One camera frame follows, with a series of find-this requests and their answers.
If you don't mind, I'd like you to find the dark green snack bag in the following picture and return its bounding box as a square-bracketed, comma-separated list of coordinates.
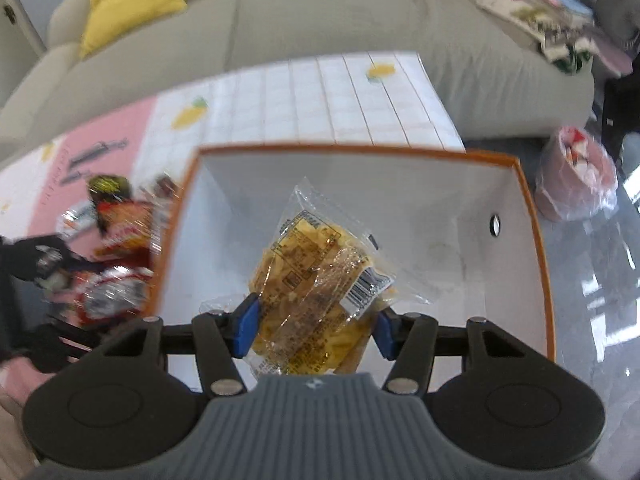
[87, 174, 132, 235]

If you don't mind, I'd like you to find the yellow clear snack packet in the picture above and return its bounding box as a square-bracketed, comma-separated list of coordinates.
[199, 176, 432, 378]

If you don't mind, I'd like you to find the red fries snack bag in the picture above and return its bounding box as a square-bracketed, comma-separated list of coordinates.
[94, 200, 153, 260]

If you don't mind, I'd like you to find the grey fabric sofa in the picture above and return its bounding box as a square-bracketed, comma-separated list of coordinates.
[1, 0, 594, 158]

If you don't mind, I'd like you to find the pink white patterned tablecloth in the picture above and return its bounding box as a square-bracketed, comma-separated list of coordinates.
[1, 52, 463, 239]

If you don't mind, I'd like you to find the pile of magazines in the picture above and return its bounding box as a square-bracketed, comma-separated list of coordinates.
[476, 0, 639, 74]

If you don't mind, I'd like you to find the red white snack packet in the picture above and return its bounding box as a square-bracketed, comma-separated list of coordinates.
[49, 266, 153, 328]

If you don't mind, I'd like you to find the pink plastic trash bag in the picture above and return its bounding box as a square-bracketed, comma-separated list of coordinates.
[534, 127, 617, 222]

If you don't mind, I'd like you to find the orange white storage box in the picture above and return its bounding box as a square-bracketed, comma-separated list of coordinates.
[148, 144, 555, 356]

